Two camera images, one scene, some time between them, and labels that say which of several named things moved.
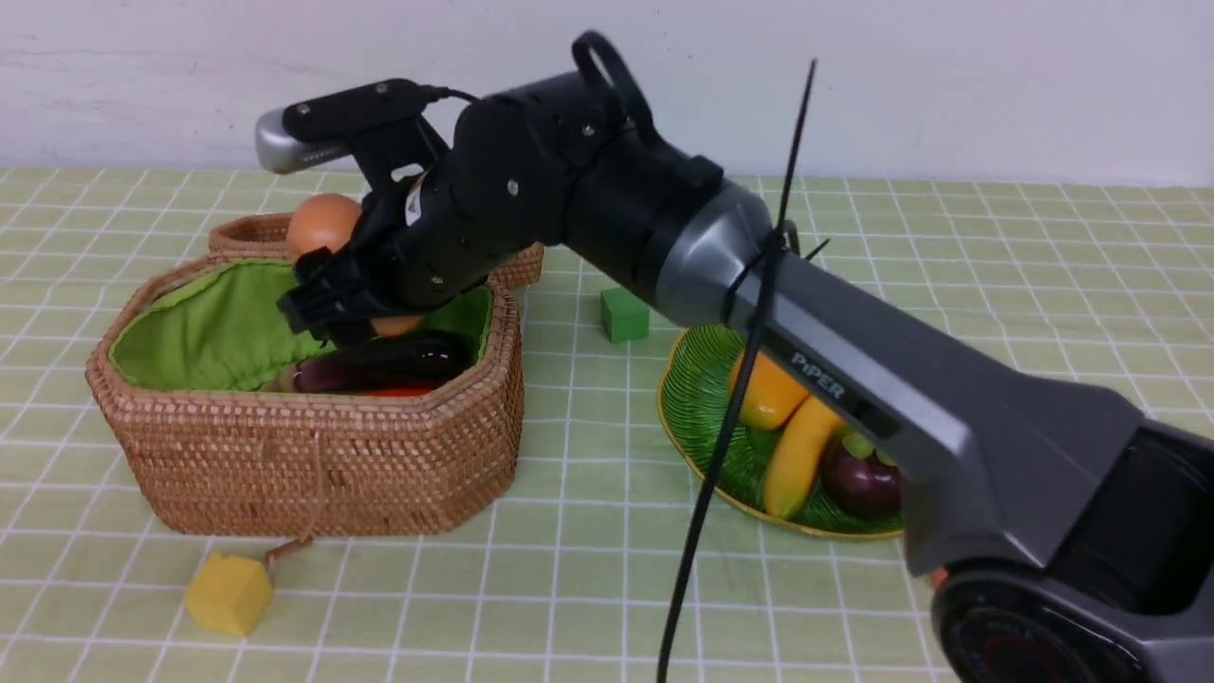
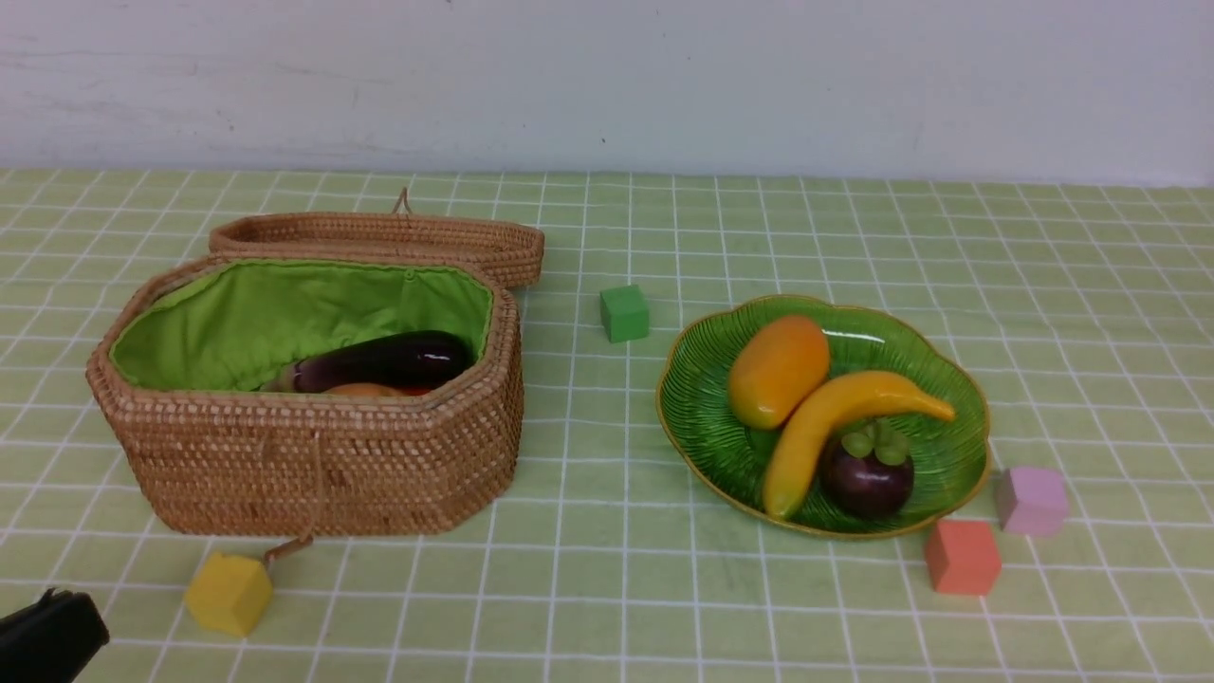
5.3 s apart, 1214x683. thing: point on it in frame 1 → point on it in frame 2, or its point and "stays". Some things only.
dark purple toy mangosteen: x=859 y=480 stays
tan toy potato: x=325 y=221 → x=363 y=389
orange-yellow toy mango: x=772 y=396 stays
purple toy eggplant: x=379 y=363 stays
